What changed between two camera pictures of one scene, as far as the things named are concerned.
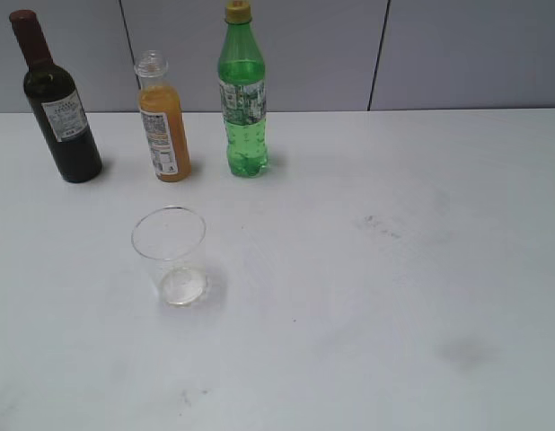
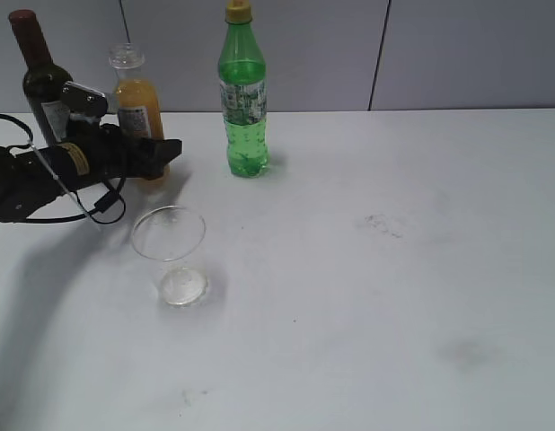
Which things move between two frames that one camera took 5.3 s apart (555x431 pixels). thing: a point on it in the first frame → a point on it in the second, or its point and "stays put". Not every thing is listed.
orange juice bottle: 161,107 → 135,103
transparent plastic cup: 171,239 stays put
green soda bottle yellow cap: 242,92 stays put
